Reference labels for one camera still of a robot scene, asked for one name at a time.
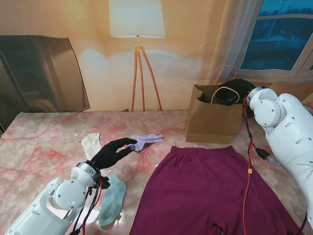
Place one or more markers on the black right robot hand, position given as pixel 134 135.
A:
pixel 238 86

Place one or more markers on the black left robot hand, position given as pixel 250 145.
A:
pixel 108 154

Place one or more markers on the cream white sock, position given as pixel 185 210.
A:
pixel 91 145

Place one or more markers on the kraft paper bag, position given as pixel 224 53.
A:
pixel 210 127

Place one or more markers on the light blue sock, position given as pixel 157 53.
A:
pixel 111 205

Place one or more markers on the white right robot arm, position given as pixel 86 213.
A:
pixel 286 122

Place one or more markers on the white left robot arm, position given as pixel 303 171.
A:
pixel 68 195

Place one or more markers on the maroon shorts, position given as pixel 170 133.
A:
pixel 195 191

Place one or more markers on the lavender sock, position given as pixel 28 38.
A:
pixel 150 139

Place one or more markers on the sheer beige curtain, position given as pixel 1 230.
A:
pixel 230 36

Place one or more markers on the smooth beige cushion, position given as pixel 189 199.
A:
pixel 293 88

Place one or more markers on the white framed window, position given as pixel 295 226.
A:
pixel 276 41

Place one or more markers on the dark framed mirror panel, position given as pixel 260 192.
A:
pixel 36 73

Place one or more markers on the white shade tripod floor lamp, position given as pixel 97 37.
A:
pixel 137 19

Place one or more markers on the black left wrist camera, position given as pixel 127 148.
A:
pixel 104 182

